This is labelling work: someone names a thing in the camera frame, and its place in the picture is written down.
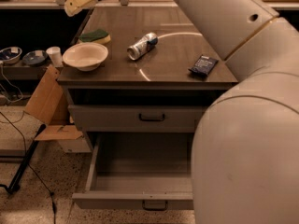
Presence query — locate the green yellow sponge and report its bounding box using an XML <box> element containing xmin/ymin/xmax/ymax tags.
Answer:
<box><xmin>78</xmin><ymin>29</ymin><xmax>111</xmax><ymax>45</ymax></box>

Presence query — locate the black left stand leg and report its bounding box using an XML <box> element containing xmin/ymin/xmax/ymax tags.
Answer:
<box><xmin>0</xmin><ymin>123</ymin><xmax>47</xmax><ymax>195</ymax></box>

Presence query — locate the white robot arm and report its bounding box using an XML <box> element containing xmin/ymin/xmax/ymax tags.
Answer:
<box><xmin>59</xmin><ymin>0</ymin><xmax>299</xmax><ymax>224</ymax></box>

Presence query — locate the dark blue snack bag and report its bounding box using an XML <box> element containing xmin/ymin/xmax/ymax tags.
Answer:
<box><xmin>190</xmin><ymin>55</ymin><xmax>218</xmax><ymax>77</ymax></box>

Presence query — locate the black floor cable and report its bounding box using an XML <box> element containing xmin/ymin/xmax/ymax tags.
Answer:
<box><xmin>0</xmin><ymin>110</ymin><xmax>58</xmax><ymax>224</ymax></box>

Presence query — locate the silver blue soda can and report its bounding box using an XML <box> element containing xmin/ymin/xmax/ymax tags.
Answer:
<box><xmin>127</xmin><ymin>33</ymin><xmax>158</xmax><ymax>61</ymax></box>

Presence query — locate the grey drawer cabinet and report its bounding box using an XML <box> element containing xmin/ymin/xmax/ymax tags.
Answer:
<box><xmin>59</xmin><ymin>7</ymin><xmax>237</xmax><ymax>146</ymax></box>

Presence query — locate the grey open bottom drawer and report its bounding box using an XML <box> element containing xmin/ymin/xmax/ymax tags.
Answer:
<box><xmin>73</xmin><ymin>133</ymin><xmax>193</xmax><ymax>211</ymax></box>

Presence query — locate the brown cardboard box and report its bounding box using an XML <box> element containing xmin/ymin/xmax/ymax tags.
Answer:
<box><xmin>24</xmin><ymin>65</ymin><xmax>92</xmax><ymax>153</ymax></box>

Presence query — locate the white blue bowl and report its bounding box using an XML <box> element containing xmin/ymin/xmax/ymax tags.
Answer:
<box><xmin>0</xmin><ymin>47</ymin><xmax>22</xmax><ymax>65</ymax></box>

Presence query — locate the grey middle drawer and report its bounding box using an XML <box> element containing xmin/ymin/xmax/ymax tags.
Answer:
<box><xmin>68</xmin><ymin>105</ymin><xmax>206</xmax><ymax>133</ymax></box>

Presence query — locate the white paper cup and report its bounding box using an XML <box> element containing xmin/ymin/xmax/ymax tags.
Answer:
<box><xmin>46</xmin><ymin>47</ymin><xmax>63</xmax><ymax>67</ymax></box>

